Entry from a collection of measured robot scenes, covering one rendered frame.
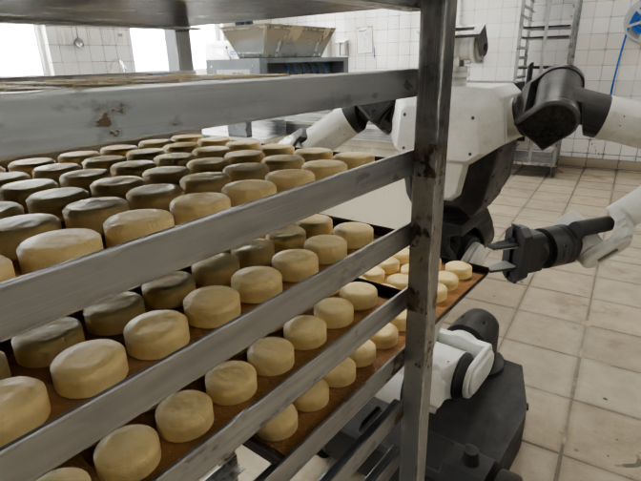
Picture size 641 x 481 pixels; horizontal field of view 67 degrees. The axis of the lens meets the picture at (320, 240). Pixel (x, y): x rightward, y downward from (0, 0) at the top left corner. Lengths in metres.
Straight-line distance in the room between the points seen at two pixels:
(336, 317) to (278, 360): 0.11
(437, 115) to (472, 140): 0.56
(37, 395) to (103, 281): 0.09
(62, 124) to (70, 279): 0.08
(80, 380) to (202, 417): 0.13
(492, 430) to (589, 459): 0.38
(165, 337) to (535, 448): 1.52
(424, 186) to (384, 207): 1.56
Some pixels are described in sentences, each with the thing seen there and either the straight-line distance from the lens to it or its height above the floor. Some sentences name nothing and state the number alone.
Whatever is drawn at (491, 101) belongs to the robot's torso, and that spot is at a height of 1.08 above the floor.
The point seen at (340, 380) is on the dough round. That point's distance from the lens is 0.64.
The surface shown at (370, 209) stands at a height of 0.53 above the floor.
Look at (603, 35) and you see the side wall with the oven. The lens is 5.99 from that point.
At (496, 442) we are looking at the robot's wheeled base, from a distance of 1.52.
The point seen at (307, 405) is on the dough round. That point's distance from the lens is 0.60.
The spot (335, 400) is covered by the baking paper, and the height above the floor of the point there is 0.77.
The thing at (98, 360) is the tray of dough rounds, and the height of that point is 0.97.
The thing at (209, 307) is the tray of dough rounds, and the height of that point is 0.97.
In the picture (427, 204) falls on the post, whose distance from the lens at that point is 0.59.
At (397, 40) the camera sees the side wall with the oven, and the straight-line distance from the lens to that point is 6.51.
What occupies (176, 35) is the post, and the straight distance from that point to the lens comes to 0.86.
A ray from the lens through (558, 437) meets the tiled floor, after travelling 1.86.
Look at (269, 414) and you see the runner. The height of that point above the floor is 0.86.
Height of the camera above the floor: 1.17
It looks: 21 degrees down
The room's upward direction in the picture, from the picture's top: 1 degrees counter-clockwise
